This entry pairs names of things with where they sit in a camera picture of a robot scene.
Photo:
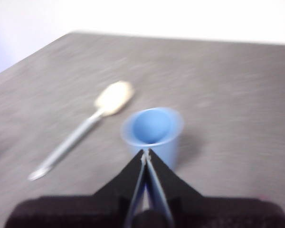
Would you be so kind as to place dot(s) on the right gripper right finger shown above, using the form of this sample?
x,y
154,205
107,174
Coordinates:
x,y
204,211

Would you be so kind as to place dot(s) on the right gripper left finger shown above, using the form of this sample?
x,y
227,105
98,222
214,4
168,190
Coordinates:
x,y
85,211

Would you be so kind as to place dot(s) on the blue ribbed plastic cup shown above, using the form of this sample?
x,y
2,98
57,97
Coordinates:
x,y
152,128

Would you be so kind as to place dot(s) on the cup brush with sponge head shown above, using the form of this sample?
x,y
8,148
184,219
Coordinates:
x,y
116,97

